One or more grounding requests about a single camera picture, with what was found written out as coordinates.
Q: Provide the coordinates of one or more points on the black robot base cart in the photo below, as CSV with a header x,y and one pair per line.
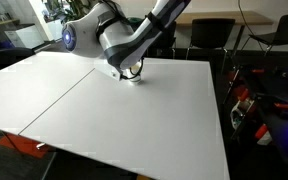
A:
x,y
264,131

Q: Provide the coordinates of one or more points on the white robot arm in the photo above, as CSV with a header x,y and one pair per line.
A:
x,y
106,32

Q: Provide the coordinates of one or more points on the white paper cup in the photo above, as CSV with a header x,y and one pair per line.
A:
x,y
134,73

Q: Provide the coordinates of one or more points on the black chair at desk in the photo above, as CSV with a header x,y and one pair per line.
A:
x,y
211,33

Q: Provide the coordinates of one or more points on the green potted plant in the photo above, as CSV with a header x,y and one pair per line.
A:
x,y
68,10

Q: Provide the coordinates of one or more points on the wooden desk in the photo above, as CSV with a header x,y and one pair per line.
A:
x,y
241,18

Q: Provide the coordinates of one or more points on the white cabinet in hallway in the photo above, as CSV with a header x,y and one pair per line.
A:
x,y
27,37

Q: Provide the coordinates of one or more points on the orange clamp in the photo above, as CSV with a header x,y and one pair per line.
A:
x,y
281,106

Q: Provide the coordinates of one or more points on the black chair far right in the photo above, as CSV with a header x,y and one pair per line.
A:
x,y
277,38

